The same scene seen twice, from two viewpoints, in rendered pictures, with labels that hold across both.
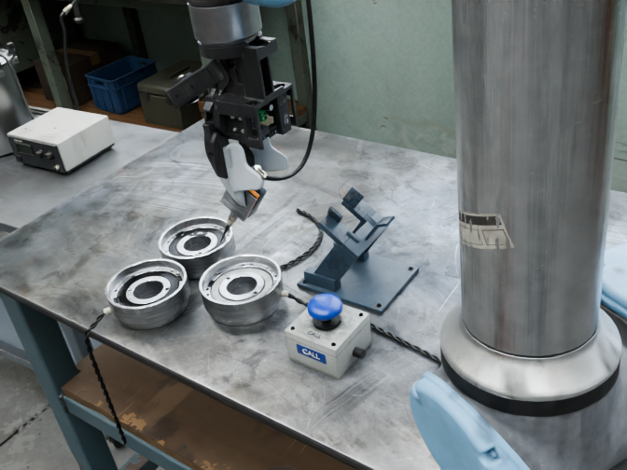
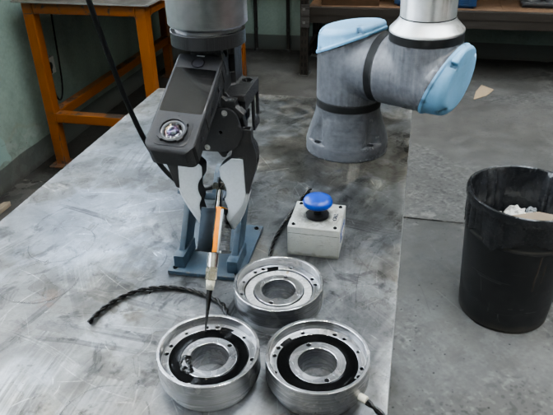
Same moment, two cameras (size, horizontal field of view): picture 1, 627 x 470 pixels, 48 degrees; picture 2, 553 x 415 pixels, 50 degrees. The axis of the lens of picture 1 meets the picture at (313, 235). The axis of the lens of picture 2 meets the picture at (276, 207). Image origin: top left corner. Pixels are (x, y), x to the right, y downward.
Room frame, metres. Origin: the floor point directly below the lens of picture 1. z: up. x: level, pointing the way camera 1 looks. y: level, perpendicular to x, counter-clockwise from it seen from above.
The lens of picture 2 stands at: (0.98, 0.60, 1.27)
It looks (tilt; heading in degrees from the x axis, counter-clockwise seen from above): 30 degrees down; 244
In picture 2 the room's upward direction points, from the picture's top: 1 degrees counter-clockwise
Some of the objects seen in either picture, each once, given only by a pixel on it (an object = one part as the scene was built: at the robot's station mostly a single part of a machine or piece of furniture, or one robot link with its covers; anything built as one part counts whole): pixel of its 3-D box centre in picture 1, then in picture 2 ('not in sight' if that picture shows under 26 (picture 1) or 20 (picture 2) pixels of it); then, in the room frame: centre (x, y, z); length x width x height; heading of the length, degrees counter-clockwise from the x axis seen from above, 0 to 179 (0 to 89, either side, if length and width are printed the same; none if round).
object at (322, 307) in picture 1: (327, 318); (317, 212); (0.62, 0.00, 0.85); 0.04 x 0.04 x 0.05
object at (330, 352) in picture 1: (332, 337); (318, 226); (0.61, -0.01, 0.82); 0.08 x 0.07 x 0.05; 50
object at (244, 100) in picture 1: (243, 89); (214, 86); (0.78, 0.06, 1.07); 0.09 x 0.08 x 0.12; 52
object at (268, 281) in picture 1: (243, 291); (278, 296); (0.73, 0.10, 0.82); 0.08 x 0.08 x 0.02
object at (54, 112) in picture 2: not in sight; (159, 48); (0.10, -2.59, 0.39); 1.50 x 0.62 x 0.78; 50
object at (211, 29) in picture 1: (228, 17); (202, 5); (0.78, 0.06, 1.15); 0.08 x 0.08 x 0.05
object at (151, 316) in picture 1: (149, 295); (317, 368); (0.75, 0.22, 0.82); 0.10 x 0.10 x 0.04
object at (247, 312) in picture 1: (243, 290); (278, 295); (0.73, 0.10, 0.82); 0.10 x 0.10 x 0.04
